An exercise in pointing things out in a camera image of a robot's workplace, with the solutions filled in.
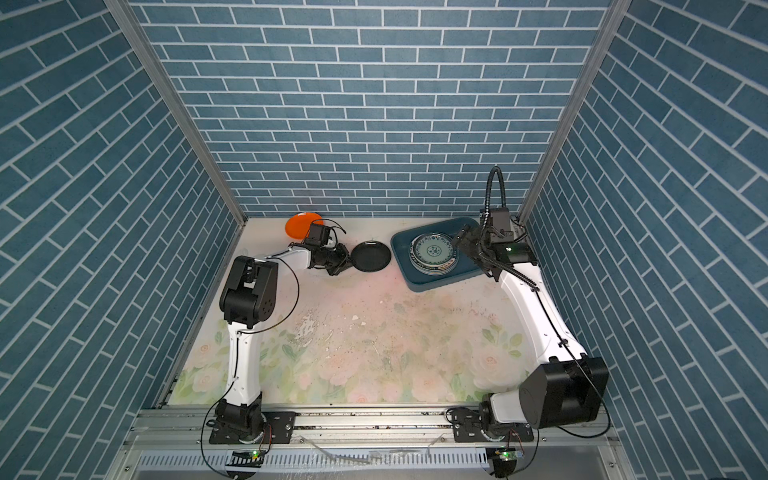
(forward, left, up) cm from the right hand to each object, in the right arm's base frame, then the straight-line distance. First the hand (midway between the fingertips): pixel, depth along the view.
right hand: (461, 237), depth 81 cm
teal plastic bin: (+4, -5, -20) cm, 21 cm away
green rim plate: (+7, +6, -21) cm, 23 cm away
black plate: (+9, +29, -23) cm, 38 cm away
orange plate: (+24, +60, -24) cm, 69 cm away
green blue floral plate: (+16, +7, -21) cm, 28 cm away
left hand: (+8, +33, -22) cm, 41 cm away
